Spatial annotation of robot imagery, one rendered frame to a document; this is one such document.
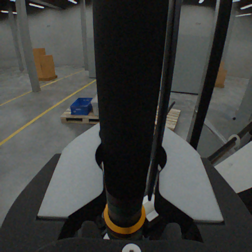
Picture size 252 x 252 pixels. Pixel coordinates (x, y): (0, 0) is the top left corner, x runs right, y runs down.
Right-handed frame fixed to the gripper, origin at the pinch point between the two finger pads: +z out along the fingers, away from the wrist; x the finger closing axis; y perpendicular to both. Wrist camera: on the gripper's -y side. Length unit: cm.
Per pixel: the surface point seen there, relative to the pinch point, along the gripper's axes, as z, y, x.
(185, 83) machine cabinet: 518, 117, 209
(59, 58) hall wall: 1317, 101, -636
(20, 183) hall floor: 94, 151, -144
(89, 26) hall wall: 1273, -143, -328
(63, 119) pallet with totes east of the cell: 263, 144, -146
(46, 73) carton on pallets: 701, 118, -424
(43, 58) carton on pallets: 702, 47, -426
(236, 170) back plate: 17.6, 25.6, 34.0
